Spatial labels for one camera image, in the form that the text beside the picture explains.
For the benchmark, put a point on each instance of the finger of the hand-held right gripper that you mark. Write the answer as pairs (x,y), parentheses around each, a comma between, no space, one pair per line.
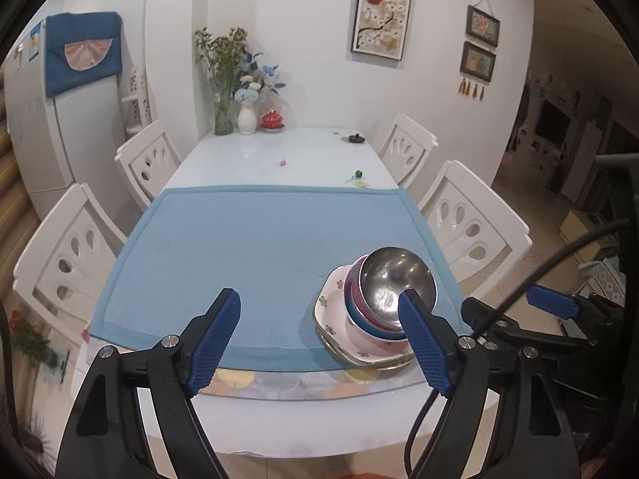
(549,302)
(482,317)

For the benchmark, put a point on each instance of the black television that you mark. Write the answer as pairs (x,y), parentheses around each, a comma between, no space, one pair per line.
(553,124)

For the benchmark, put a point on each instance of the small hexagonal floral plate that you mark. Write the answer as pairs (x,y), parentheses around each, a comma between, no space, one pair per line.
(327,309)

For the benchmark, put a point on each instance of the small framed flower picture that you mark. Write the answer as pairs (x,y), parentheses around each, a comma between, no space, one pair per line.
(478,62)
(483,25)

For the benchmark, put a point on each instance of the black lid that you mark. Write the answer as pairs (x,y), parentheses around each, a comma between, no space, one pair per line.
(353,138)

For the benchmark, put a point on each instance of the round gold-rimmed plate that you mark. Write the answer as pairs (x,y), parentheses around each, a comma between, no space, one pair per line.
(384,366)

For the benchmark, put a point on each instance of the red lidded teacup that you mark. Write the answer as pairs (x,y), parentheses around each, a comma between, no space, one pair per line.
(272,120)

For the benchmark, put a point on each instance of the white fridge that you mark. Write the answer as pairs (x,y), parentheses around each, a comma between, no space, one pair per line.
(35,134)

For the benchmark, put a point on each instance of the pink cartoon bowl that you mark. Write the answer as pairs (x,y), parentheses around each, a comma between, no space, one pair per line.
(379,347)

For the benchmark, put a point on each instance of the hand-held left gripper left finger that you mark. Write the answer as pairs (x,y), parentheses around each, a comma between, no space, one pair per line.
(212,344)

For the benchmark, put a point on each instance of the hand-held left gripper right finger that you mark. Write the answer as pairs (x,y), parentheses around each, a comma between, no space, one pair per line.
(424,344)

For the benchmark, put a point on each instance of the white ribbed vase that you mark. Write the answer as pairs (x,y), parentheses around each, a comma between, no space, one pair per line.
(246,120)

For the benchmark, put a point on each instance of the butterfly wall picture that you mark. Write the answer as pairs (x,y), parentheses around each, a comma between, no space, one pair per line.
(383,10)

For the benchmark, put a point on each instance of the pink steel bowl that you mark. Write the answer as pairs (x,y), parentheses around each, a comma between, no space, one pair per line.
(389,279)

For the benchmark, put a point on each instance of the white dining chair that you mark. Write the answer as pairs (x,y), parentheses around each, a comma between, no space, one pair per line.
(65,239)
(407,144)
(474,209)
(150,159)

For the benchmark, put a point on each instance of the green candy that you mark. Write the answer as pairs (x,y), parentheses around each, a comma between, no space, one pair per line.
(355,175)

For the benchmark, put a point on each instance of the white television cabinet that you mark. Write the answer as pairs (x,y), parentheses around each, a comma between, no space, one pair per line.
(589,149)

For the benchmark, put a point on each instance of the yellow box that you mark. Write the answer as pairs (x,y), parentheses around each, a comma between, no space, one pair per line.
(576,232)

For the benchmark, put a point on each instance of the red flower plant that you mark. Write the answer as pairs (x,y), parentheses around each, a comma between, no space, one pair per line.
(25,334)

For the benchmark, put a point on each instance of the blue waffle table mat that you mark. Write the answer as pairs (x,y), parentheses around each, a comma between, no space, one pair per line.
(224,239)

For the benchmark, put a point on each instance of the blue artificial flower bouquet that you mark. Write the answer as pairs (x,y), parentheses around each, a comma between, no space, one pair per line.
(257,80)

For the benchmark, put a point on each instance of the green dried flower bouquet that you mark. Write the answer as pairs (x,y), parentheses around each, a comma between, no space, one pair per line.
(219,55)

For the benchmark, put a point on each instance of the large hexagonal floral plate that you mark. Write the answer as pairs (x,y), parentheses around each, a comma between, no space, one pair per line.
(349,357)

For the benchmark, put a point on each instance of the glass vase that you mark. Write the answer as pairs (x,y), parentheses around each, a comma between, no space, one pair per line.
(223,119)

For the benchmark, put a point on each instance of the patterned stool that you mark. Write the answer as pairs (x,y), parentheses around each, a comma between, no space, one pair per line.
(604,279)

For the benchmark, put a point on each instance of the white corner shelf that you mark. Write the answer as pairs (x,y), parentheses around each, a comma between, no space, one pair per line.
(137,100)

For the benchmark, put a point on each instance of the blue cloth cover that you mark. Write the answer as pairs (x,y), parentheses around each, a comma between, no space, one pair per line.
(82,60)

